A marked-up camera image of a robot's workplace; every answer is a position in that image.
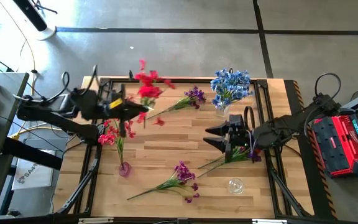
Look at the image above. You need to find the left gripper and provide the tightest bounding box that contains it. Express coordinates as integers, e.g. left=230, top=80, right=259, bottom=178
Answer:
left=99, top=83, right=151, bottom=138

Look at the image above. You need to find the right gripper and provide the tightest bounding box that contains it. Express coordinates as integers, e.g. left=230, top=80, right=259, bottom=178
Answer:
left=203, top=107, right=260, bottom=162

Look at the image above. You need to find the red flower bunch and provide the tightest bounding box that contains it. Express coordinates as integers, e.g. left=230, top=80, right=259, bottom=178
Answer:
left=134, top=58, right=177, bottom=128
left=97, top=119, right=137, bottom=170

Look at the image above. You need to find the purple flower bunch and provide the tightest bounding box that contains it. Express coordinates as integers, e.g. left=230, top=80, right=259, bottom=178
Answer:
left=196, top=146, right=262, bottom=179
left=126, top=160, right=200, bottom=203
left=146, top=86, right=207, bottom=121

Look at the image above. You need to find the blue flower bunch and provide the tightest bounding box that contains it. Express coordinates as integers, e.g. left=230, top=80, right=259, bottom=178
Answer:
left=209, top=67, right=254, bottom=110

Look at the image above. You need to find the pink glass vase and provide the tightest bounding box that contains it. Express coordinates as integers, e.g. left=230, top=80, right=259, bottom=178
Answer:
left=118, top=161, right=133, bottom=178

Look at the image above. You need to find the clear glass vase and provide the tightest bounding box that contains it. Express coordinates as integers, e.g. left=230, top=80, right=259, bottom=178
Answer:
left=215, top=104, right=231, bottom=118
left=227, top=177, right=245, bottom=195

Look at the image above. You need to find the black tower fan white base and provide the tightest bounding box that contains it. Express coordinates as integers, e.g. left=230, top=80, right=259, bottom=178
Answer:
left=12, top=0, right=57, bottom=41

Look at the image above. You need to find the red black toolbox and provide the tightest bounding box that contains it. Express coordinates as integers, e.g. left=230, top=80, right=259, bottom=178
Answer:
left=310, top=108, right=358, bottom=178

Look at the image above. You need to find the white labelled box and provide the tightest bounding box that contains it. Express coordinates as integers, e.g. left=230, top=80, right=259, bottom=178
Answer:
left=11, top=149, right=57, bottom=191

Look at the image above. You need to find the grey desk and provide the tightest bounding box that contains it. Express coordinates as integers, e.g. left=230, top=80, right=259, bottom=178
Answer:
left=0, top=72, right=30, bottom=222

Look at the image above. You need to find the black tripod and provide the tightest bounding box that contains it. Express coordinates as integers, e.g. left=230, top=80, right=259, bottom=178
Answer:
left=31, top=0, right=58, bottom=15

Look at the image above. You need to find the black metal table frame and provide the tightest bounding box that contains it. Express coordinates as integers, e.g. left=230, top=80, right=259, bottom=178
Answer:
left=73, top=77, right=291, bottom=218

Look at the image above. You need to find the black diagonal frame strut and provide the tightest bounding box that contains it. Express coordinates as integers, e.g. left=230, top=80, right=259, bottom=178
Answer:
left=54, top=161, right=101, bottom=215
left=265, top=161, right=312, bottom=218

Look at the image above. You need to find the silver bracket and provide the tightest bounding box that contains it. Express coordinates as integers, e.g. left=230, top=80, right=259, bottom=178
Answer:
left=78, top=217, right=114, bottom=224
left=252, top=218, right=288, bottom=224

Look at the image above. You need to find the yellow floor cable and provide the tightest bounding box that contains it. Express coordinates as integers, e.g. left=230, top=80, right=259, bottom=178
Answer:
left=0, top=0, right=63, bottom=141

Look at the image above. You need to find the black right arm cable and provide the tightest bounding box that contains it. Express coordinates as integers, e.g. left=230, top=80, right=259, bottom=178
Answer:
left=303, top=73, right=343, bottom=138

